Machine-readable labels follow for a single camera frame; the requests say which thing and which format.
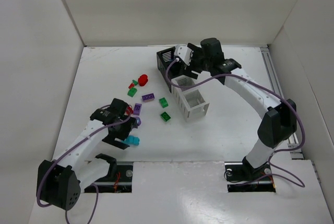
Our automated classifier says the red round lego piece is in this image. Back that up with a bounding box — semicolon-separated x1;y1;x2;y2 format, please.
138;74;148;87

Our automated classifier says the green sloped lego brick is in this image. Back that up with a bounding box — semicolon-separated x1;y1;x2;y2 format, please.
127;87;137;97

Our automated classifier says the white slotted container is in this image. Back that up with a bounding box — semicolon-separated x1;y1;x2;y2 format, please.
171;75;209;122

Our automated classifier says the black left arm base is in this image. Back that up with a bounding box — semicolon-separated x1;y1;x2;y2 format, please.
94;162;133;193

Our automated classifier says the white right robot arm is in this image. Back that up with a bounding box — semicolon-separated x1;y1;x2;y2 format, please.
180;38;296;176

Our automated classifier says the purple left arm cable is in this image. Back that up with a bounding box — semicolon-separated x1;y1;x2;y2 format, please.
35;105;135;224

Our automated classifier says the purple flower lego brick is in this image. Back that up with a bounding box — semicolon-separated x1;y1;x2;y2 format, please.
134;116;141;128

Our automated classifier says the red 2x4 lego brick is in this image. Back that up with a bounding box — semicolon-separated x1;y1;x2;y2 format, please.
125;105;133;115

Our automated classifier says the small red lego piece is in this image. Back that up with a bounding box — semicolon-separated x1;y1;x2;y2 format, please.
128;83;135;89

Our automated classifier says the purple 2x4 lego brick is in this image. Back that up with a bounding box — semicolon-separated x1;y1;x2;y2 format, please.
141;93;155;102

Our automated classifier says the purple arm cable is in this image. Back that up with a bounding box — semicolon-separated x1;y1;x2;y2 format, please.
35;105;135;224
165;58;306;188

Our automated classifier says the purple curved lego brick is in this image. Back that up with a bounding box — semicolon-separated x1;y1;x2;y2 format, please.
133;103;142;115

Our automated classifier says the light blue small lego brick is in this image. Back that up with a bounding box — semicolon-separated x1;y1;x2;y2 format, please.
133;136;140;146

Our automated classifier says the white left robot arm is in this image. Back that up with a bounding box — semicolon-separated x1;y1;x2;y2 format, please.
36;98;138;210

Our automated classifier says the black slotted container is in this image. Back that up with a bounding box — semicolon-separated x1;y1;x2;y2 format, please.
157;46;194;92

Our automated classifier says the green 2x2 lego brick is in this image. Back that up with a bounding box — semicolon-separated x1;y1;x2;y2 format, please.
159;97;169;108

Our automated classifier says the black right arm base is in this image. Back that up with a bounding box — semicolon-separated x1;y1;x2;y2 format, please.
224;162;276;193

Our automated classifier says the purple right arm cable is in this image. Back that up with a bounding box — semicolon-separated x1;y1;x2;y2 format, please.
165;58;306;188

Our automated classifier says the aluminium rail right side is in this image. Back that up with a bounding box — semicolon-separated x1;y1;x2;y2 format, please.
260;44;305;160

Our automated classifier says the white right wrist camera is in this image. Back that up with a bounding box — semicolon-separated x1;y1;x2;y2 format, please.
174;45;193;66

